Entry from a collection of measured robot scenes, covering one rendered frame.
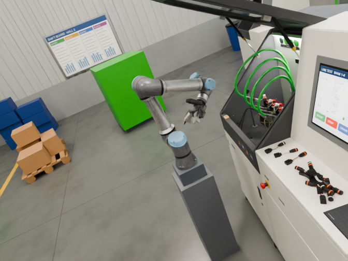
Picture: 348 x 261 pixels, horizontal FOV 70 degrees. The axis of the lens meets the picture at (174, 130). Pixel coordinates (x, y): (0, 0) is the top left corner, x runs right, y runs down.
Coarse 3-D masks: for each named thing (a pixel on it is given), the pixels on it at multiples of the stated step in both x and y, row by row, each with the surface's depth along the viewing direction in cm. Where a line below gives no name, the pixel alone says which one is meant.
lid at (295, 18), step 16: (160, 0) 144; (176, 0) 145; (192, 0) 112; (208, 0) 106; (224, 0) 107; (240, 0) 108; (224, 16) 172; (240, 16) 169; (256, 16) 148; (272, 16) 113; (288, 16) 113; (304, 16) 114
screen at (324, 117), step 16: (320, 64) 109; (336, 64) 100; (320, 80) 111; (336, 80) 102; (320, 96) 112; (336, 96) 103; (320, 112) 114; (336, 112) 104; (320, 128) 116; (336, 128) 106
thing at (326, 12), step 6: (312, 6) 178; (318, 6) 171; (324, 6) 165; (330, 6) 159; (336, 6) 153; (342, 6) 148; (306, 12) 167; (312, 12) 161; (318, 12) 155; (324, 12) 150; (330, 12) 145; (336, 12) 141
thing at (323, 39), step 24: (336, 24) 105; (312, 48) 113; (336, 48) 100; (312, 72) 116; (312, 144) 124; (336, 144) 108; (264, 168) 138; (336, 168) 110; (288, 192) 114; (288, 216) 127; (288, 240) 144; (312, 240) 107
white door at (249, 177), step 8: (232, 144) 205; (232, 152) 219; (240, 152) 184; (240, 160) 196; (248, 160) 169; (240, 168) 209; (248, 168) 179; (240, 176) 224; (248, 176) 190; (256, 176) 163; (248, 184) 202; (256, 184) 172; (248, 192) 216; (256, 192) 182; (256, 200) 194; (264, 200) 168; (256, 208) 206; (264, 208) 177; (264, 216) 188; (264, 224) 200; (272, 232) 180
